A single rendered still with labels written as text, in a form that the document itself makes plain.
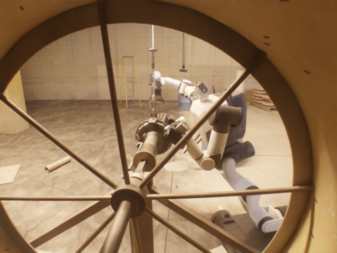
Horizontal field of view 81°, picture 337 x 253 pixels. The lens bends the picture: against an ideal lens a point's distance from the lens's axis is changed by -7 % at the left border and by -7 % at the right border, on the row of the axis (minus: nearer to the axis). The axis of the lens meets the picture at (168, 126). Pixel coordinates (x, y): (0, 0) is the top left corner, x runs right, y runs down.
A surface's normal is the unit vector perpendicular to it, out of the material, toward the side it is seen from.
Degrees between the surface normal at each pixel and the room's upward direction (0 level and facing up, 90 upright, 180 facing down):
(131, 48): 90
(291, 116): 90
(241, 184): 90
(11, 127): 90
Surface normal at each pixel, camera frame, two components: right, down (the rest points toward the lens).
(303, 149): -0.07, 0.28
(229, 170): 0.18, 0.28
